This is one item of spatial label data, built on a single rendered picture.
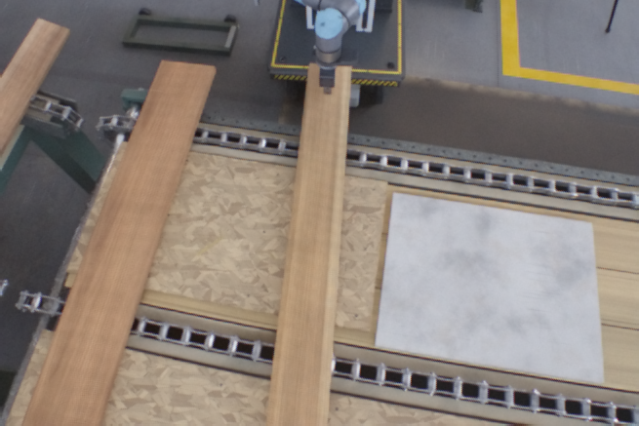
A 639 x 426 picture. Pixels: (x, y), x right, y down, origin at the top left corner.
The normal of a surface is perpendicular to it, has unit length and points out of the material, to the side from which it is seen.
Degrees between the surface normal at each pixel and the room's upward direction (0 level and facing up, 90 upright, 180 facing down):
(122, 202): 0
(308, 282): 0
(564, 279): 0
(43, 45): 22
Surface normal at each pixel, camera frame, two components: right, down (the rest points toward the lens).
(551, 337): -0.03, -0.46
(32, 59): 0.34, -0.37
